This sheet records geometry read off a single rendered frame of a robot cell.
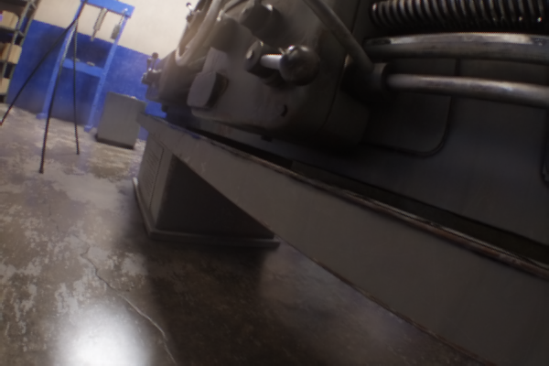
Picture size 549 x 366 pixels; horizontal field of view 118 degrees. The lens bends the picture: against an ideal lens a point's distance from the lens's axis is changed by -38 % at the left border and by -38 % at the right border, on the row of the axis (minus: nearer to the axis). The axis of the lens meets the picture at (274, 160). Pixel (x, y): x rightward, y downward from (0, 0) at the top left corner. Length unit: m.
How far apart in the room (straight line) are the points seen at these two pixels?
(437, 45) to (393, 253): 0.23
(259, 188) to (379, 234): 0.15
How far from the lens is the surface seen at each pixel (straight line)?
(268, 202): 0.28
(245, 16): 0.41
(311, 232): 0.23
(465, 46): 0.32
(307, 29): 0.34
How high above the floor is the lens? 0.48
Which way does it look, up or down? 2 degrees down
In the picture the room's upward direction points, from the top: 17 degrees clockwise
